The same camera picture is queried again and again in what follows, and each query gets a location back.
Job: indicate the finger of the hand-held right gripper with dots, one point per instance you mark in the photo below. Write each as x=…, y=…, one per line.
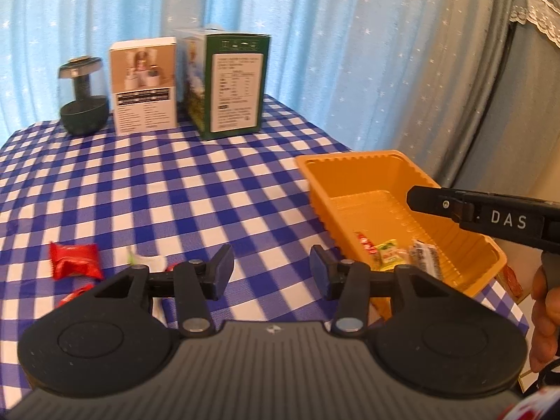
x=437, y=201

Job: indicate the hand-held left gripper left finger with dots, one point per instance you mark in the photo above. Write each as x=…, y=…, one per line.
x=221, y=273

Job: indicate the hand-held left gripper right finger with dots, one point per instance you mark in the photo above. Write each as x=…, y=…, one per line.
x=321, y=271

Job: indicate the small orange snack packet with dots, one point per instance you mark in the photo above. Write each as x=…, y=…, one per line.
x=171, y=267

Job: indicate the small red candy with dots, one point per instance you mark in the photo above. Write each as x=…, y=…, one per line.
x=365, y=243

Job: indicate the grey snack packet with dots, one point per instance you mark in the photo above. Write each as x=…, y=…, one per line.
x=426, y=258

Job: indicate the orange plastic tray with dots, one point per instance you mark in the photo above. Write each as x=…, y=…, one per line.
x=372, y=183

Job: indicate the yellow green snack packet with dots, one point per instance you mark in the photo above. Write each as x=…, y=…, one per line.
x=391, y=253

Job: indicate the white green snack packet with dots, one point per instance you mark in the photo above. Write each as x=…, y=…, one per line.
x=148, y=260

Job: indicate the red snack packet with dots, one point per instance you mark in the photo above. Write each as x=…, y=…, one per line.
x=75, y=260
x=76, y=294

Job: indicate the person's right hand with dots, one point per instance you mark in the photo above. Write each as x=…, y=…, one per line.
x=547, y=323

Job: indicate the blue white checkered tablecloth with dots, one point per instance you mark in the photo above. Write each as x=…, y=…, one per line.
x=175, y=192

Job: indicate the green cardboard box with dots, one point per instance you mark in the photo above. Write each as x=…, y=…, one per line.
x=227, y=92

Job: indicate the red white patterned cloth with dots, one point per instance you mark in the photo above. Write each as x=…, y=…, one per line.
x=540, y=407

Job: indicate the white cardboard box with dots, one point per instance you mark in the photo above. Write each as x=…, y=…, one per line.
x=144, y=96

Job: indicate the dark glass jar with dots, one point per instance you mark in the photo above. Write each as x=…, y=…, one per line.
x=83, y=113

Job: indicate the blue star-print curtain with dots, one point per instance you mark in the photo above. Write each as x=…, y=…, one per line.
x=306, y=30

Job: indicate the grey lace-trimmed curtain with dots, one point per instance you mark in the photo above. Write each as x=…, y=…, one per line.
x=540, y=8

